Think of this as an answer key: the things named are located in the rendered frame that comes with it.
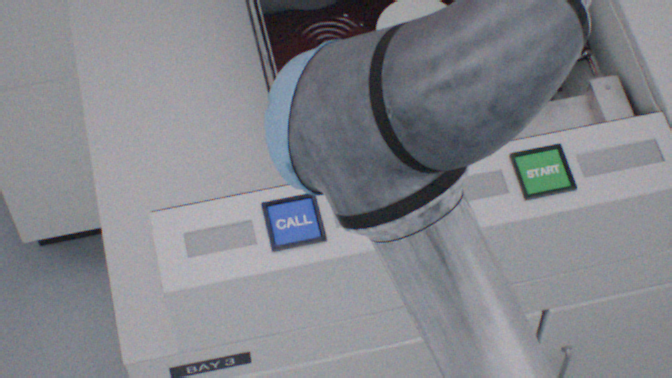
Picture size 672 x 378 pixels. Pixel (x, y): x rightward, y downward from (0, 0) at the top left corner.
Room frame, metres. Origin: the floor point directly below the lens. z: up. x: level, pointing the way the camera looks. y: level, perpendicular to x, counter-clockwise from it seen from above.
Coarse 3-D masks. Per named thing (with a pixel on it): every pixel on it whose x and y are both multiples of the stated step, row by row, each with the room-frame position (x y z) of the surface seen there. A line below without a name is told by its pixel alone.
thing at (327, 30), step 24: (264, 0) 1.01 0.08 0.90; (288, 0) 1.01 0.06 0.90; (312, 0) 1.01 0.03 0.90; (336, 0) 1.01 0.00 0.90; (360, 0) 1.01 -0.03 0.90; (384, 0) 1.01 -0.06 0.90; (264, 24) 0.98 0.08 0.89; (288, 24) 0.97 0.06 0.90; (312, 24) 0.97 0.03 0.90; (336, 24) 0.97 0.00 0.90; (360, 24) 0.97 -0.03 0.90; (288, 48) 0.94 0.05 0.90; (312, 48) 0.94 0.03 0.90
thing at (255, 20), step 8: (248, 0) 1.01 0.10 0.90; (256, 0) 1.01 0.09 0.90; (248, 8) 1.00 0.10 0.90; (256, 8) 0.99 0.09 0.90; (248, 16) 0.99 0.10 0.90; (256, 16) 0.98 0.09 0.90; (256, 24) 0.97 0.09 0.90; (256, 32) 0.96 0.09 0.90; (264, 32) 0.96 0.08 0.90; (256, 40) 0.95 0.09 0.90; (264, 40) 0.95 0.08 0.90; (264, 48) 0.93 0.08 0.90; (264, 64) 0.91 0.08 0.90; (272, 64) 0.91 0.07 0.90; (264, 72) 0.90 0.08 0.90; (272, 72) 0.90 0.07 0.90; (264, 80) 0.89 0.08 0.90; (272, 80) 0.89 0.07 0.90
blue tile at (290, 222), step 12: (288, 204) 0.69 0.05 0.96; (300, 204) 0.69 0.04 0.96; (312, 204) 0.69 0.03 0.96; (276, 216) 0.67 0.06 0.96; (288, 216) 0.67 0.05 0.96; (300, 216) 0.67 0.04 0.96; (312, 216) 0.67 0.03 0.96; (276, 228) 0.66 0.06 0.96; (288, 228) 0.66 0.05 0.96; (300, 228) 0.66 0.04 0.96; (312, 228) 0.66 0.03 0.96; (276, 240) 0.65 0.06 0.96; (288, 240) 0.65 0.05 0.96
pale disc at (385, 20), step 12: (408, 0) 1.01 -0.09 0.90; (420, 0) 1.01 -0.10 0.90; (432, 0) 1.01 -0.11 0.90; (384, 12) 0.99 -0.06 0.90; (396, 12) 0.99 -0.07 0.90; (408, 12) 0.99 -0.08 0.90; (420, 12) 0.99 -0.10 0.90; (432, 12) 0.99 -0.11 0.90; (384, 24) 0.97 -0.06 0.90; (396, 24) 0.97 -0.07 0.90
